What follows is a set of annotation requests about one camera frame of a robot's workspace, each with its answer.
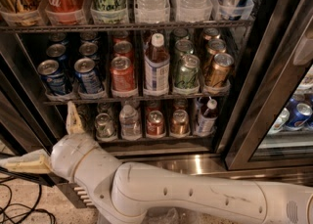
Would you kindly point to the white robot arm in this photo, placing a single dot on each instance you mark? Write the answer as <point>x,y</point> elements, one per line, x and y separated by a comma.
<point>124,192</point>

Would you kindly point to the red can bottom shelf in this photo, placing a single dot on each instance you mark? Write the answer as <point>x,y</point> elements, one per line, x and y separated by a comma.
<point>155,123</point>

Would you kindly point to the gold can middle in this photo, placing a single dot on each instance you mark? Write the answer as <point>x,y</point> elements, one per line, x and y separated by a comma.
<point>213,47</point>

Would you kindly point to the middle wire shelf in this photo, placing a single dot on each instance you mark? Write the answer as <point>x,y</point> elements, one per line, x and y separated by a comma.
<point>135,98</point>

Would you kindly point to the tea bottle bottom shelf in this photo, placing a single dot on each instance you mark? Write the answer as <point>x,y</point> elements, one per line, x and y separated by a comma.
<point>206,117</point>

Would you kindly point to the gold can front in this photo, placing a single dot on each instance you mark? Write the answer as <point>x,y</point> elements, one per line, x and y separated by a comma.
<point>219,70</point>

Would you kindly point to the wire shelf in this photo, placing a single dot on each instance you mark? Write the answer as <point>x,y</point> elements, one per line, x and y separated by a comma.
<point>135,98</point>
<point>120,26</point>

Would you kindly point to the red coke can front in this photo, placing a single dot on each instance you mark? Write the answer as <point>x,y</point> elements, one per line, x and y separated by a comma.
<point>122,72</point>

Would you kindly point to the green lacroix can front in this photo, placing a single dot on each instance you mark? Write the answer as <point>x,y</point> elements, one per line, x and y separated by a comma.
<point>186,74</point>

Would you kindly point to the blue pepsi can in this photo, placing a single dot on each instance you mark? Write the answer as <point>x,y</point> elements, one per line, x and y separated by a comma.
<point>88,76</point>
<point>58,52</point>
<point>54,77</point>
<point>90,50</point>

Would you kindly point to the top wire shelf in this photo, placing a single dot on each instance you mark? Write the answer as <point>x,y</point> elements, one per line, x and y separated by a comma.
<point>120,26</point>

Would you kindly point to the steel fridge bottom grille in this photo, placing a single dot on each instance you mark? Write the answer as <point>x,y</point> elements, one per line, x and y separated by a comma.
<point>208,165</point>

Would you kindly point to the green lacroix can middle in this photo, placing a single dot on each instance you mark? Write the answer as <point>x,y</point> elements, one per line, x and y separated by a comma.
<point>183,47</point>

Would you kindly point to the orange can bottom shelf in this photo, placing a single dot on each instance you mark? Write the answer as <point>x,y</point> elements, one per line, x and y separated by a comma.
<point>179,123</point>

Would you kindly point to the blue pepsi can front left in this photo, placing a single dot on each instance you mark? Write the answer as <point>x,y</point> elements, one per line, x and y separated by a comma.
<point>54,77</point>

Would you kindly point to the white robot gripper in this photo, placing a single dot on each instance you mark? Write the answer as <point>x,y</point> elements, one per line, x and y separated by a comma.
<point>66,154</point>

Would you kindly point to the blue pepsi can middle left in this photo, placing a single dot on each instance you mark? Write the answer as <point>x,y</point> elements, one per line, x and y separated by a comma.
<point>58,52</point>

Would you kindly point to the iced tea bottle middle shelf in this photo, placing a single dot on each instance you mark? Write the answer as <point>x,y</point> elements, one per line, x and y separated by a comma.
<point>157,62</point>

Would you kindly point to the open glass fridge door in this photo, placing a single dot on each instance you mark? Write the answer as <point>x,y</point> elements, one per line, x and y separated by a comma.
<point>27,123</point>

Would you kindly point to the pepsi can right fridge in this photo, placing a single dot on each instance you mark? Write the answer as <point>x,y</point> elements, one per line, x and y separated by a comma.
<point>299,114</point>

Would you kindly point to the water bottle bottom shelf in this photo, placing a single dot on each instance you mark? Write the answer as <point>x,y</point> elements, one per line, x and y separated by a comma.
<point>130,123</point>

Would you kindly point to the red coke can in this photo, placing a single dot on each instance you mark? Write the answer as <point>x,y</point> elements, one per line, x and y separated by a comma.
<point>123,48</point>
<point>122,72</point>

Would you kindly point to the red coke can middle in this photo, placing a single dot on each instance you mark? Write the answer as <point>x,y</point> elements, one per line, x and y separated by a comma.
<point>123,48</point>

